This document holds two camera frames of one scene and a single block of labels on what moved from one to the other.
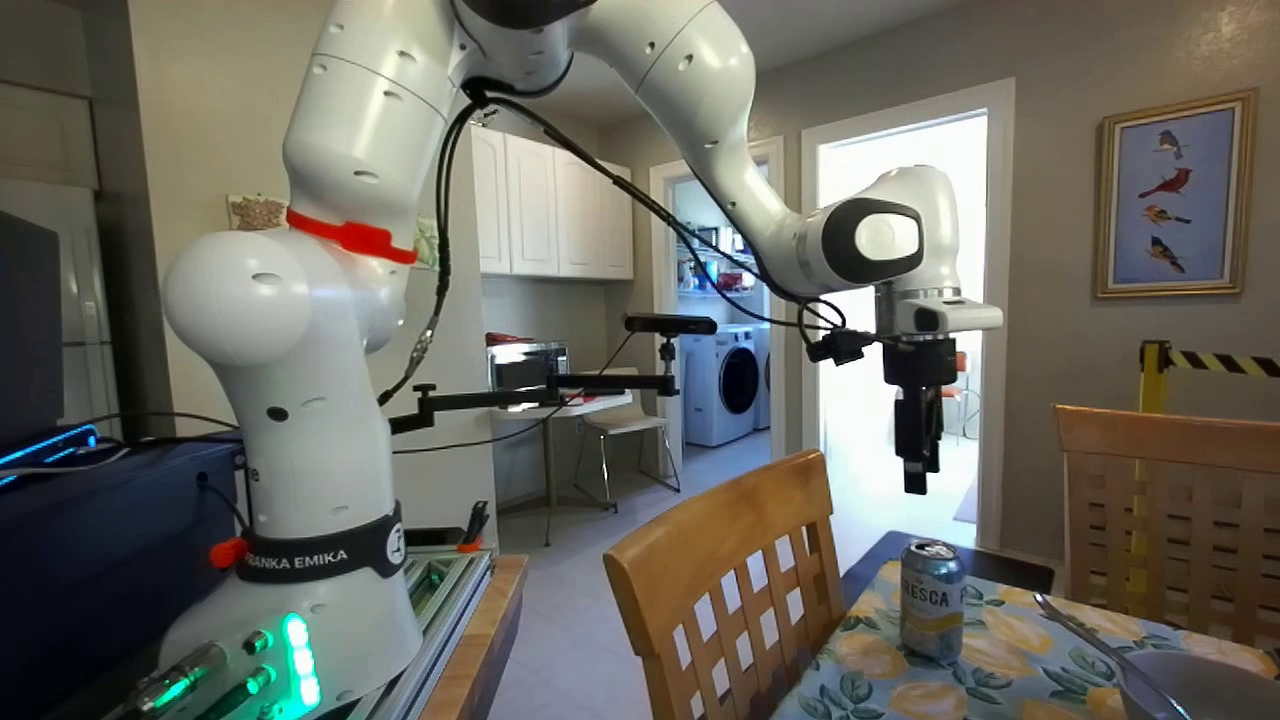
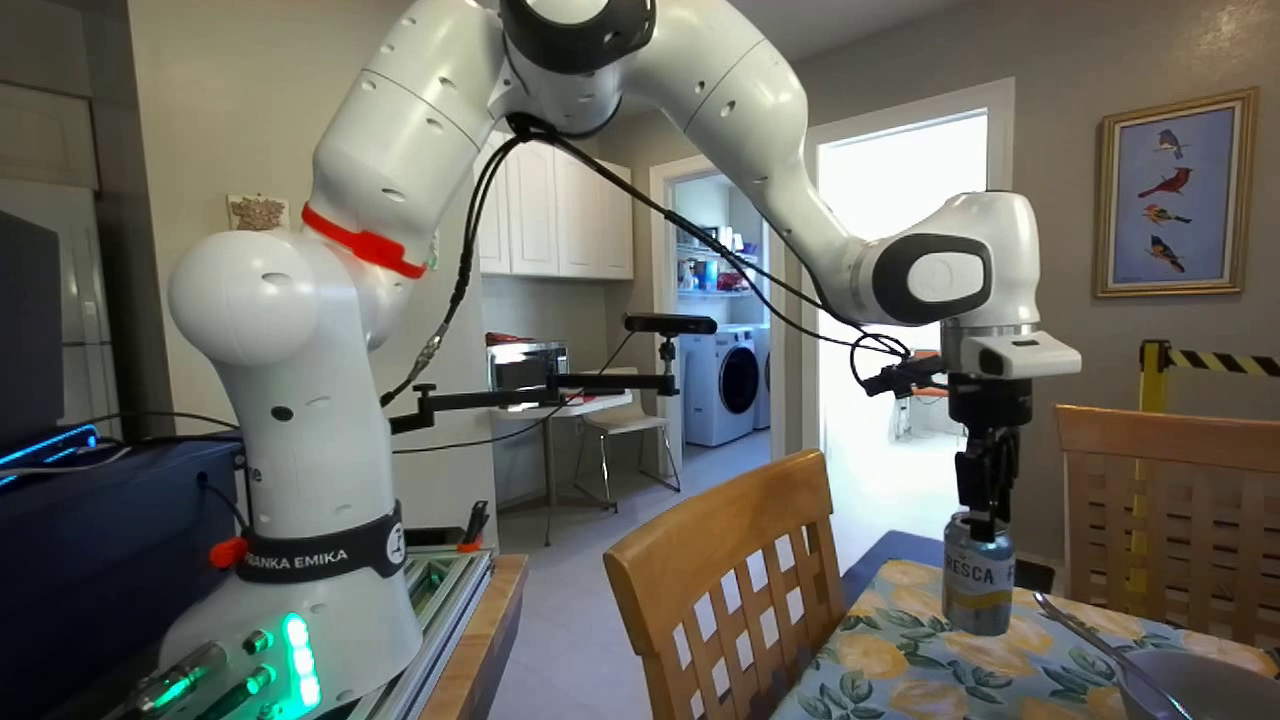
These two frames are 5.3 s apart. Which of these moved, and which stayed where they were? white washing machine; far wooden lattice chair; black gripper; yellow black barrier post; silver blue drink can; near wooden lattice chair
Moved: black gripper; silver blue drink can
Stayed: white washing machine; far wooden lattice chair; near wooden lattice chair; yellow black barrier post
